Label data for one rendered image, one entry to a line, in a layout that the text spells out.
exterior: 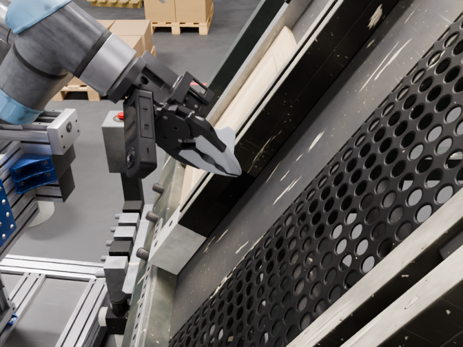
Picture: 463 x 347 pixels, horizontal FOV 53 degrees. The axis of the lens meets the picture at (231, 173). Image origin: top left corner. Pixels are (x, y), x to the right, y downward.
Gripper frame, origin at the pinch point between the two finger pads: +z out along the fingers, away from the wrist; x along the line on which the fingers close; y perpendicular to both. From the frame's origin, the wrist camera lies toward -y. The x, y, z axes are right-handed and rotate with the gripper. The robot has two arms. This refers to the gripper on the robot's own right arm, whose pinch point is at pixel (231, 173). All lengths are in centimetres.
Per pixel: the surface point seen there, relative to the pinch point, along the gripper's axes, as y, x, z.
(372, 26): 25.2, -18.3, 4.7
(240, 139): 14.0, 7.4, 2.4
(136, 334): -15.4, 34.7, 9.7
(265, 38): 57, 17, 3
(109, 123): 52, 77, -13
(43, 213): 70, 201, -6
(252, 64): 54, 24, 5
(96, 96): 213, 273, -20
